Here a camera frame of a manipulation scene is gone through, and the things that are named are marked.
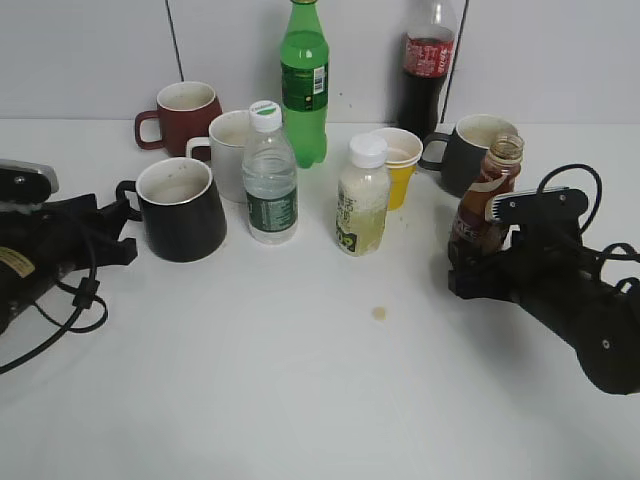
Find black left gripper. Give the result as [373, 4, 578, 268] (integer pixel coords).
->
[1, 192, 142, 320]

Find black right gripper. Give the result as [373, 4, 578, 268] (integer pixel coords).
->
[447, 222, 599, 305]

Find brown coffee bottle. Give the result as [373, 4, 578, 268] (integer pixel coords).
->
[448, 133, 524, 266]

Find black ceramic mug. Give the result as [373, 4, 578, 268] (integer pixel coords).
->
[115, 157, 227, 263]

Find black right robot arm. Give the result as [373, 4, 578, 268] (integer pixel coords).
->
[448, 225, 639, 395]

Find yellow paper cup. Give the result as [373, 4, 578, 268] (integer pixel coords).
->
[372, 127, 423, 211]

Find dark grey ceramic mug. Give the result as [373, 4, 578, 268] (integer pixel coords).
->
[418, 114, 519, 198]

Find dark red ceramic mug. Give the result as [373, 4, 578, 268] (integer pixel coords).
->
[134, 81, 222, 157]

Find white ceramic mug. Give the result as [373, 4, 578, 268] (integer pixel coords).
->
[185, 110, 251, 203]

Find white yellow juice bottle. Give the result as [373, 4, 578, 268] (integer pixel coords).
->
[336, 133, 391, 257]

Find clear water bottle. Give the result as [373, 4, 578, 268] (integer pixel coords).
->
[241, 100, 298, 245]

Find cola bottle red label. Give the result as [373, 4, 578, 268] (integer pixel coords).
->
[397, 1, 457, 138]

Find green soda bottle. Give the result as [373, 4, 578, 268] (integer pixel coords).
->
[280, 1, 329, 168]

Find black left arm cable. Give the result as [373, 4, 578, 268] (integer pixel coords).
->
[0, 209, 109, 375]

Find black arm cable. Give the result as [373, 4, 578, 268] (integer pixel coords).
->
[0, 209, 109, 375]
[537, 163, 640, 296]

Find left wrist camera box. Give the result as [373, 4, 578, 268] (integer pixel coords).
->
[1, 159, 59, 205]

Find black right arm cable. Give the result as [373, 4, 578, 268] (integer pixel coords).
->
[537, 163, 640, 296]

